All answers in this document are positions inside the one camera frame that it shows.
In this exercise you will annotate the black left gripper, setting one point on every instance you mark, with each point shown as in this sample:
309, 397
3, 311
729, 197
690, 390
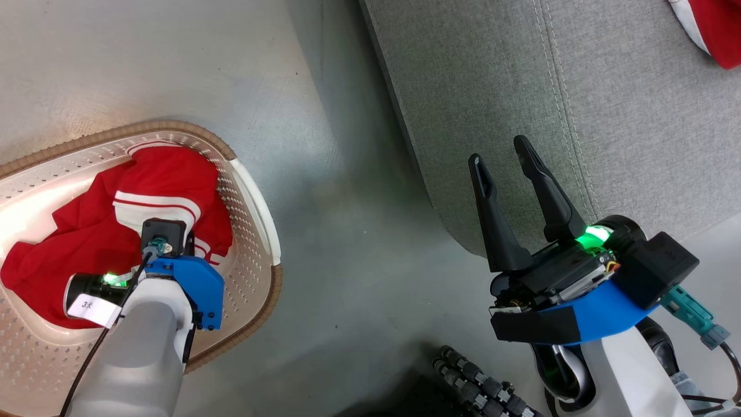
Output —
87, 286

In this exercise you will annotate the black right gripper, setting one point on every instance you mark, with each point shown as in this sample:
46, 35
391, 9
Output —
556, 275

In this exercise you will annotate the red white sports jersey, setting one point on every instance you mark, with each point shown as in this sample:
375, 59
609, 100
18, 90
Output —
87, 231
718, 29

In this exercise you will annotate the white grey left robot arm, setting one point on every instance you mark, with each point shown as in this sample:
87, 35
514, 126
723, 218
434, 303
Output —
139, 359

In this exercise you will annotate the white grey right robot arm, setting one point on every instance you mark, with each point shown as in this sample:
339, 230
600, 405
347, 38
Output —
631, 376

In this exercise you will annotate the grey fabric sofa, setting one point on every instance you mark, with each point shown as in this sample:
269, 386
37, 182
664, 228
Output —
550, 116

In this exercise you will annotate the cream perforated laundry basket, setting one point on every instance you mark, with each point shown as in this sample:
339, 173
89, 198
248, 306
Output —
243, 243

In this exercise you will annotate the black roller base wheel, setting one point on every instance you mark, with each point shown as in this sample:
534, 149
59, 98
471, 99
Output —
480, 385

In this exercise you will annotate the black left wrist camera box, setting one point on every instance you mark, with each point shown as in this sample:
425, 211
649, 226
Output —
165, 231

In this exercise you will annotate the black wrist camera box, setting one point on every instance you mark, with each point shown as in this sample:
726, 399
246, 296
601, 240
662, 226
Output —
654, 269
165, 231

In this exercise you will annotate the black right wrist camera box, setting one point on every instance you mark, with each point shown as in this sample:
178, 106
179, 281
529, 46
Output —
654, 269

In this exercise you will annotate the teal right camera connector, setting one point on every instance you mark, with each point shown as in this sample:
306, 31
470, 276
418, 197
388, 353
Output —
694, 315

